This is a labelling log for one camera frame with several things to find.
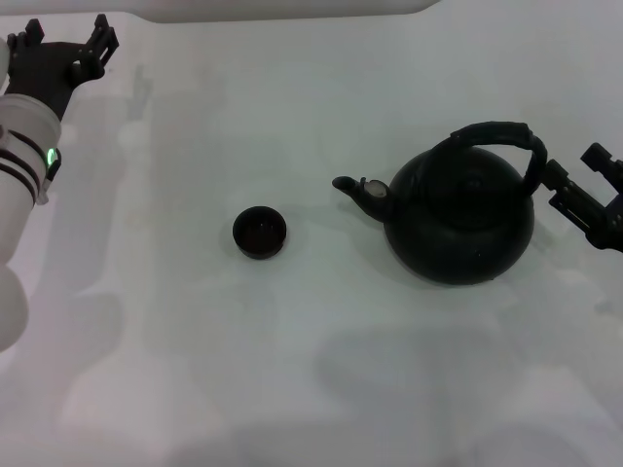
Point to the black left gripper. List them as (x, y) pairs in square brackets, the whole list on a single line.
[(44, 68)]

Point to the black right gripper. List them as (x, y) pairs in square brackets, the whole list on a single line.
[(614, 228)]

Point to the small black teacup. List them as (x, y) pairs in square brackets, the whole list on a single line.
[(258, 233)]

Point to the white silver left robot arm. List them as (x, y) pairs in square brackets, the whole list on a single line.
[(19, 194)]

